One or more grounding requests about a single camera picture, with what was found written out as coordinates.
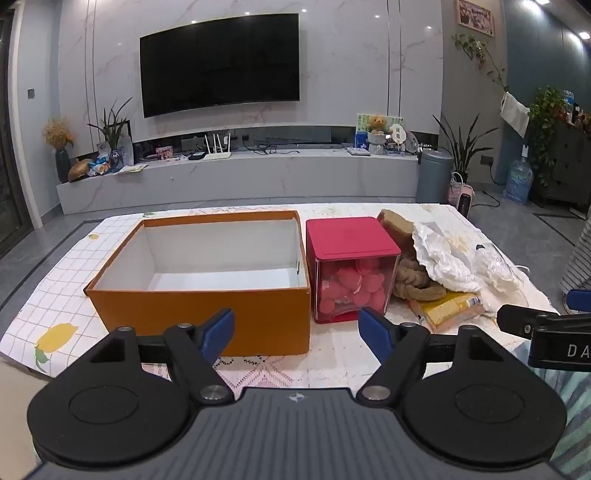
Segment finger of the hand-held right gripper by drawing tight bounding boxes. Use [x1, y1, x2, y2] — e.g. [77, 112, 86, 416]
[497, 304, 555, 337]
[567, 289, 591, 315]

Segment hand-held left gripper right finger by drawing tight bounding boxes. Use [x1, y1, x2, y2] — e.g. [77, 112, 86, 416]
[356, 307, 504, 407]

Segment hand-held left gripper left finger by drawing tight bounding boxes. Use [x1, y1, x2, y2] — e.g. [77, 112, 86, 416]
[90, 308, 236, 406]

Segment orange cardboard box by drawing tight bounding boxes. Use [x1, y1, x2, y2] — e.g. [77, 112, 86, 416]
[84, 210, 312, 357]

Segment clear plastic bag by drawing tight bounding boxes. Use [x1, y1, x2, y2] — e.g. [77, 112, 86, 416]
[475, 244, 533, 297]

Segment brown plush toy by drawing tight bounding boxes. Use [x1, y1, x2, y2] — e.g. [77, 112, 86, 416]
[377, 209, 448, 303]

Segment yellow packet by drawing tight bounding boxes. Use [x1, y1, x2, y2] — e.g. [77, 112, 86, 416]
[409, 291, 486, 334]

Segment white plastic bag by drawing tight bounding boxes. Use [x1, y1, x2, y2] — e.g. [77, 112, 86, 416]
[411, 222, 483, 295]

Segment pile of pink soft balls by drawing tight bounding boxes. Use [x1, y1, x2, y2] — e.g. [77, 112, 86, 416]
[318, 258, 393, 320]

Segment black white striped cloth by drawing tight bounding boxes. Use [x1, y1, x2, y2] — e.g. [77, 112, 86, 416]
[560, 220, 591, 296]

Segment teal striped clothing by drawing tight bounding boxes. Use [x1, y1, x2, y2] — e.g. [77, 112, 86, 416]
[547, 364, 591, 477]

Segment clear container with red lid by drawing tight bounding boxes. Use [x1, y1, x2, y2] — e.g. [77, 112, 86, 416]
[305, 217, 402, 325]

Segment pink space heater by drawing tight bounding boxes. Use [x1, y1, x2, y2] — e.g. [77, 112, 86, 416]
[455, 184, 474, 217]

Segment blue water jug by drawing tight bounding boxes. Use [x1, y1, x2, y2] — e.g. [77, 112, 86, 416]
[505, 158, 534, 206]

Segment dark grey cabinet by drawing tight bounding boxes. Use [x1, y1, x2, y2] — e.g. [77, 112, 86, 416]
[539, 120, 591, 209]

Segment grey marble television console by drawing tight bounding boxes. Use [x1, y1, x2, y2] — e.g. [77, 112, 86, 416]
[56, 148, 422, 216]

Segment grey trash can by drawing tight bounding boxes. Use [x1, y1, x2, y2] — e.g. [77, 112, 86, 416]
[416, 148, 455, 206]

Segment white router with antennas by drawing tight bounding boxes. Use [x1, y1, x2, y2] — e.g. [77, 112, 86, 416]
[203, 133, 233, 161]

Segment long leaf potted plant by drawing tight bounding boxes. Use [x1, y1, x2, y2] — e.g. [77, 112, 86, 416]
[433, 113, 500, 186]

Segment green pothos plant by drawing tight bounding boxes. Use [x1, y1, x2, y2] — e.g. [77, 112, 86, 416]
[527, 86, 570, 186]

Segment white round fan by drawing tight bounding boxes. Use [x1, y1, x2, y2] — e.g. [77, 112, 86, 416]
[387, 122, 408, 151]

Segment white hanging bag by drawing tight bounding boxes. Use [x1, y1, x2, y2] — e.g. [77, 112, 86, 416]
[499, 91, 531, 138]

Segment blue snack packets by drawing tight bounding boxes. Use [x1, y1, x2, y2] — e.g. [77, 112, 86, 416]
[89, 154, 114, 177]

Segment green picture card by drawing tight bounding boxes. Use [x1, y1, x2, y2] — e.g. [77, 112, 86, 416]
[356, 113, 405, 149]

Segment brown round object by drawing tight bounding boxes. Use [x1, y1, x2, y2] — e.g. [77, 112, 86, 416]
[68, 158, 95, 182]

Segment green plant in glass vase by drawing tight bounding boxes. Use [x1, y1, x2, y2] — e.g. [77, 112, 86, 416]
[87, 98, 134, 169]

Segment beige sofa cushion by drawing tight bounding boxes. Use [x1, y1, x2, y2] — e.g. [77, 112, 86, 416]
[0, 355, 52, 480]

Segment dark vase with dried flowers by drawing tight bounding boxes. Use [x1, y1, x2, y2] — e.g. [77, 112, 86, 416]
[42, 117, 75, 184]

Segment black flat television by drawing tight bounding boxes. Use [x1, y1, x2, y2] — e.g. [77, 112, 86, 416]
[140, 13, 301, 118]

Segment hanging vine plant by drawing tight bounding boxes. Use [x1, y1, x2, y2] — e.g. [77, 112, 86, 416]
[451, 33, 511, 93]

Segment black cables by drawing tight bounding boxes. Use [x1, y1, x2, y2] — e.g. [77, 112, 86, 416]
[252, 142, 301, 155]

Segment framed wall picture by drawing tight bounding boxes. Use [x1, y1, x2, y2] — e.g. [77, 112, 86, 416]
[455, 0, 496, 37]

